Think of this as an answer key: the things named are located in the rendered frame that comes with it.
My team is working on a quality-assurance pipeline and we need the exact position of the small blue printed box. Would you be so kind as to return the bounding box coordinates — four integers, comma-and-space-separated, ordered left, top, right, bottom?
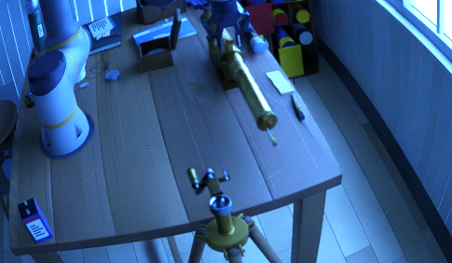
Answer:
17, 197, 54, 244

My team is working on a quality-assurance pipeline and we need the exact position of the tripod crank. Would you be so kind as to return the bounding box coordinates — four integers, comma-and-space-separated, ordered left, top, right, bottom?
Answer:
186, 166, 232, 196

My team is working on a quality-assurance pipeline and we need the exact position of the tripod spigot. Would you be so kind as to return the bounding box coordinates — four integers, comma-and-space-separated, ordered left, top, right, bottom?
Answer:
208, 193, 235, 235

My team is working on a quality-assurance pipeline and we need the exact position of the open brown wooden box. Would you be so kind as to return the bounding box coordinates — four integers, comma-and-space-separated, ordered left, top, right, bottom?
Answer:
137, 7, 184, 75

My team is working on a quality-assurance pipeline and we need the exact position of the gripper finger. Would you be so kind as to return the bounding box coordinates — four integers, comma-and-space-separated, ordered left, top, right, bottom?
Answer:
233, 12, 253, 48
200, 13, 224, 51

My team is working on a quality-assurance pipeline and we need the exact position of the brass telescope draw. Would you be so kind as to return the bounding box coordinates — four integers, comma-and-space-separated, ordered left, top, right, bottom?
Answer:
265, 127, 279, 147

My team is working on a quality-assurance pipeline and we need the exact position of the dark pen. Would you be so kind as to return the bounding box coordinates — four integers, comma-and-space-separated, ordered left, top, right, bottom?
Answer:
290, 92, 307, 123

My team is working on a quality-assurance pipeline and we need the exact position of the dark brown box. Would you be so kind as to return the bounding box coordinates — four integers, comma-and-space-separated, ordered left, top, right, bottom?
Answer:
134, 0, 187, 26

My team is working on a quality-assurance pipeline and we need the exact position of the white rolled cylinder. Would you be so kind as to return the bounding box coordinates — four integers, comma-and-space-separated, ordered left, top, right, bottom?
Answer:
246, 25, 271, 56

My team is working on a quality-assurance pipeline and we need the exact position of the brass tripod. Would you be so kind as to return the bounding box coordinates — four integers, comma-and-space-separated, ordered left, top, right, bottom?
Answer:
186, 214, 274, 263

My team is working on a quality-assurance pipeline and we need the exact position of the red flag cloth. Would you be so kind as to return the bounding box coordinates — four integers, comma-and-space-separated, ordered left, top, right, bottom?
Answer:
244, 3, 277, 36

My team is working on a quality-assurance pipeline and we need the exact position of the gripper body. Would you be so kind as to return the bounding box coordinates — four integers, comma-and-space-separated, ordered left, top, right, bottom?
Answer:
204, 0, 250, 30

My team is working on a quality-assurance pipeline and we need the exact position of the brown wooden telescope cradle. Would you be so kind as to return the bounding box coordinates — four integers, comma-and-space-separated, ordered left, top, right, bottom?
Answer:
207, 35, 243, 91

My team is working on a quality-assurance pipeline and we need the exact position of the brass telescope body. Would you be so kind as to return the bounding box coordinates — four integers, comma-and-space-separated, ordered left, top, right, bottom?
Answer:
210, 29, 279, 132

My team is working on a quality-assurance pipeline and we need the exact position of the white folded cloth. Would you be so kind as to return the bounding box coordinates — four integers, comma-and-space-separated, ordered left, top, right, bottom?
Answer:
265, 69, 296, 97

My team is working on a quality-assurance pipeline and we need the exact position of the blue flat book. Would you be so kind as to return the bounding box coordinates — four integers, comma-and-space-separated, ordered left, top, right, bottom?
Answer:
131, 16, 199, 48

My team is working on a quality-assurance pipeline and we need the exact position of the yellow flag cloth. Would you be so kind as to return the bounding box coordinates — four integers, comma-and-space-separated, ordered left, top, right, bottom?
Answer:
277, 43, 306, 79

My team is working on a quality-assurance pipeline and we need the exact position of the thin dark cable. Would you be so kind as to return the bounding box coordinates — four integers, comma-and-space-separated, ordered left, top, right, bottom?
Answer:
85, 53, 110, 80

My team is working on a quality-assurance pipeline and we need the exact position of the small blue round device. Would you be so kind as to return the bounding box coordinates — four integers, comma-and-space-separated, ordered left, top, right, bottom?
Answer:
103, 68, 124, 83

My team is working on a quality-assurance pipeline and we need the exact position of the window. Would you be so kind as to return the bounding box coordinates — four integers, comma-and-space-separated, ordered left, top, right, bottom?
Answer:
374, 0, 452, 83

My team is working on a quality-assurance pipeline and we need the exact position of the white printed paper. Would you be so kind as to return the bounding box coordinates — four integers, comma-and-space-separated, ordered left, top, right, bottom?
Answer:
87, 17, 116, 40

